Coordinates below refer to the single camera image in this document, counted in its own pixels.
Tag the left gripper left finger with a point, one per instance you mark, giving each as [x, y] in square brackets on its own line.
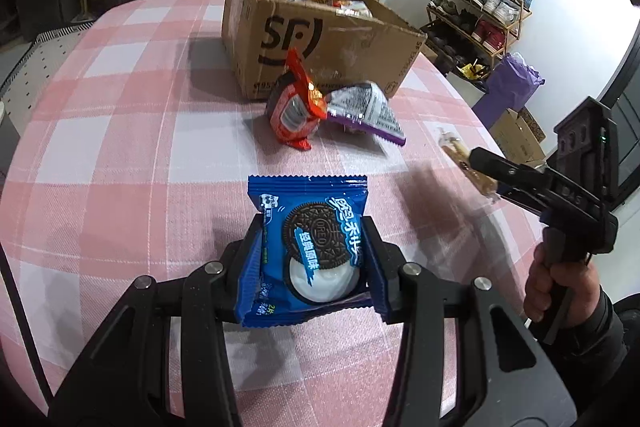
[159, 357]

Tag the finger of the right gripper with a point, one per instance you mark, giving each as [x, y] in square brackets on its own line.
[544, 192]

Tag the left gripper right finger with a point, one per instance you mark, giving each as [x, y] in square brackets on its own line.
[465, 357]

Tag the clear biscuit stick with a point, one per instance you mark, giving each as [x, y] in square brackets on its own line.
[459, 154]

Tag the silver purple snack bag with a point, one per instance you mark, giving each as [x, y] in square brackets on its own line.
[364, 107]

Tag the blue Oreo cookie pack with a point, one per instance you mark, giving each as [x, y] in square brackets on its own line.
[312, 256]

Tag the orange red cookie pack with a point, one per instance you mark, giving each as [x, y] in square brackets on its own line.
[295, 107]

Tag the white noodle snack bag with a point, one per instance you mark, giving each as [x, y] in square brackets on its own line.
[356, 8]

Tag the person's right hand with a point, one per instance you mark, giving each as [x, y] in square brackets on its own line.
[582, 279]

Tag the small brown cardboard box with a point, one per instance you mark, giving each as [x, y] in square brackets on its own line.
[516, 140]

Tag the purple plastic bag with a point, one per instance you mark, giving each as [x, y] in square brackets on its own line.
[509, 86]

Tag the wooden shoe rack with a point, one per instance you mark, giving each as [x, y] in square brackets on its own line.
[471, 37]

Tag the pink plaid tablecloth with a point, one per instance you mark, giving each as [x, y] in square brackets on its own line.
[136, 161]

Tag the brown SF cardboard box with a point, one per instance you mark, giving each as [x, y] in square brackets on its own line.
[337, 49]

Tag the dotted white rug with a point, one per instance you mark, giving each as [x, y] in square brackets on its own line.
[38, 65]

